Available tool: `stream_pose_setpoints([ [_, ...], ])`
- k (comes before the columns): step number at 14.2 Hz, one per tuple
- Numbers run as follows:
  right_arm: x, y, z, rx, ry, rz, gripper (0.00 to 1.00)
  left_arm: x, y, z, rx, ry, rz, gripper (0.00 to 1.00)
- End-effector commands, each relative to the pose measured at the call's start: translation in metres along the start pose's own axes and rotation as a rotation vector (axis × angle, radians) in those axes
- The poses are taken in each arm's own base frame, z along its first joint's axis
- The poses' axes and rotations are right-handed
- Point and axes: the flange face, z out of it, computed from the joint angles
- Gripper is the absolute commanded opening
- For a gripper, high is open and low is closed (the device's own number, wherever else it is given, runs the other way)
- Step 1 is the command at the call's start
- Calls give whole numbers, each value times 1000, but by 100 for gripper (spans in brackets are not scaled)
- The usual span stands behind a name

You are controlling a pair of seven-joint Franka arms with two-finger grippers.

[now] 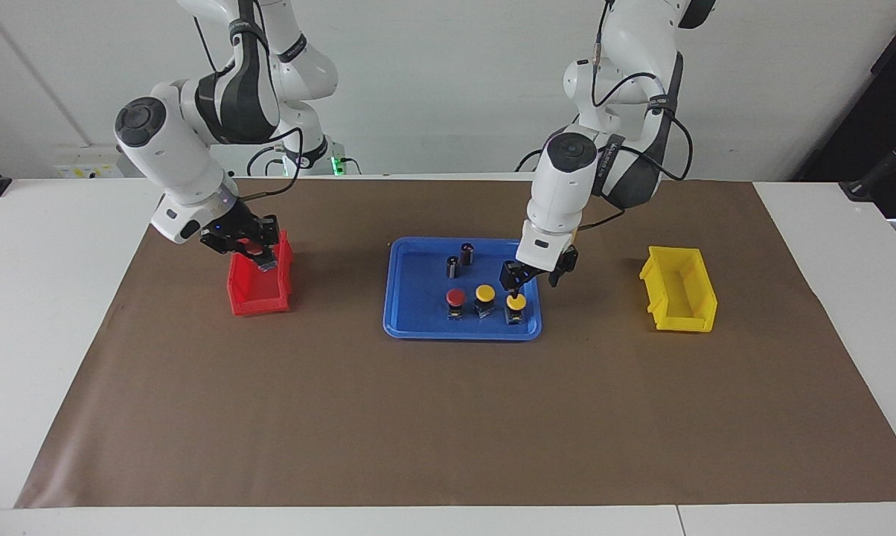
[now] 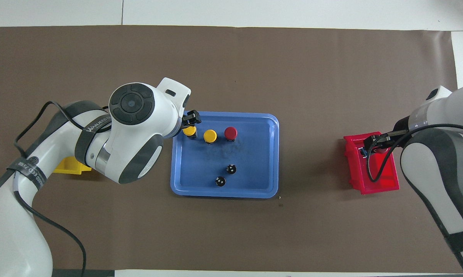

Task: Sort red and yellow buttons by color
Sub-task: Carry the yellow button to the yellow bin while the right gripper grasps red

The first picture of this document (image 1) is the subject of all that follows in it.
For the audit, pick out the brown paper table mat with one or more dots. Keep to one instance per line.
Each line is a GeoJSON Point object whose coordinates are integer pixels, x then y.
{"type": "Point", "coordinates": [448, 417]}

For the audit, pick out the red push button switch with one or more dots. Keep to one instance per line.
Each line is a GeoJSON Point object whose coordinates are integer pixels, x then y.
{"type": "Point", "coordinates": [455, 297]}
{"type": "Point", "coordinates": [257, 251]}

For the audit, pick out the white wall power strip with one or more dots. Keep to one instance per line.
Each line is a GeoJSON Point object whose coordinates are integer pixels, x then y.
{"type": "Point", "coordinates": [87, 164]}

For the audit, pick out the yellow push button switch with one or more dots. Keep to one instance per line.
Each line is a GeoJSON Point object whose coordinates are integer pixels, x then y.
{"type": "Point", "coordinates": [484, 292]}
{"type": "Point", "coordinates": [516, 301]}

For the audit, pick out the yellow plastic storage bin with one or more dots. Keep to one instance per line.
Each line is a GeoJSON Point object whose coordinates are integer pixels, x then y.
{"type": "Point", "coordinates": [675, 286]}

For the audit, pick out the black background panel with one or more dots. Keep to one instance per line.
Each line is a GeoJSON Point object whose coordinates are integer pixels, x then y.
{"type": "Point", "coordinates": [865, 89]}

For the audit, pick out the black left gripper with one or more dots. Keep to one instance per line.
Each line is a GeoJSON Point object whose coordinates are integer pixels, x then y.
{"type": "Point", "coordinates": [565, 264]}

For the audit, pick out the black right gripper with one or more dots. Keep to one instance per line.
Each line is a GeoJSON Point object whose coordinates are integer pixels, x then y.
{"type": "Point", "coordinates": [232, 227]}

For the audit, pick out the blue plastic tray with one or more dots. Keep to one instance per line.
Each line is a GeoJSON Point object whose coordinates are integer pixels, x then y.
{"type": "Point", "coordinates": [418, 313]}

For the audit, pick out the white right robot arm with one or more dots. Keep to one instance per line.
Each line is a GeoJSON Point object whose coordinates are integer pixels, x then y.
{"type": "Point", "coordinates": [165, 149]}

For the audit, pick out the black cylindrical capacitor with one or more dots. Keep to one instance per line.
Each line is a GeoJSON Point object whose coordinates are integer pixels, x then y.
{"type": "Point", "coordinates": [466, 254]}
{"type": "Point", "coordinates": [453, 268]}

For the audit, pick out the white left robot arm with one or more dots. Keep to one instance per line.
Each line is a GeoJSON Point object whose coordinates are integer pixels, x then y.
{"type": "Point", "coordinates": [560, 186]}

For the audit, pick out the red plastic storage bin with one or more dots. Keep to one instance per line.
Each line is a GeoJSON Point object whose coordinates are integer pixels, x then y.
{"type": "Point", "coordinates": [258, 298]}

